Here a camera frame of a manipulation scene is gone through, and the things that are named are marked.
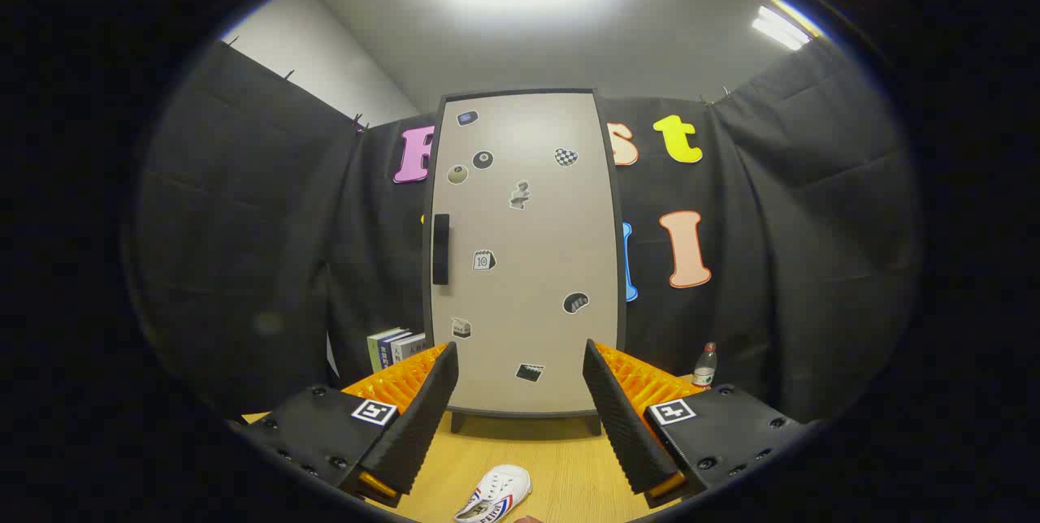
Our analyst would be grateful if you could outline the grey shoe cabinet door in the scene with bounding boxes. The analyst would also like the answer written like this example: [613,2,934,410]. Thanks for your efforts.
[428,92,621,413]

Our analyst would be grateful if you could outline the white shoe with striped side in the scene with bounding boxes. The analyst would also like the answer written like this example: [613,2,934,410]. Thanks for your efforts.
[453,465,533,523]

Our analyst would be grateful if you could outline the clear plastic water bottle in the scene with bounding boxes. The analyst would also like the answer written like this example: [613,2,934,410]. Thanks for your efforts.
[692,342,718,390]

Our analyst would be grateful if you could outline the black backdrop cloth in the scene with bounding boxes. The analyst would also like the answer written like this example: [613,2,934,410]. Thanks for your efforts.
[134,36,923,426]

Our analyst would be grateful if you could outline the grey shoe cabinet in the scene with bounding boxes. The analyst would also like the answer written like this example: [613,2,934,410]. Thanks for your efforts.
[421,88,628,436]

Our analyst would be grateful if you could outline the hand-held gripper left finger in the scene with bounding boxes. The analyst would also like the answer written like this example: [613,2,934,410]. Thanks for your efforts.
[236,342,460,508]

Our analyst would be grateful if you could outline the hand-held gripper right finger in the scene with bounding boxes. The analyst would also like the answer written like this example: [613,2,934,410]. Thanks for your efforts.
[582,339,813,509]

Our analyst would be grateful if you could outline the blue spine book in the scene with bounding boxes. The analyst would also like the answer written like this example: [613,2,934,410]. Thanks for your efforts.
[378,331,407,370]

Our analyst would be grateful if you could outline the small ceiling light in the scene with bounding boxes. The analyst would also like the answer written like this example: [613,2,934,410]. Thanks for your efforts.
[752,0,821,51]

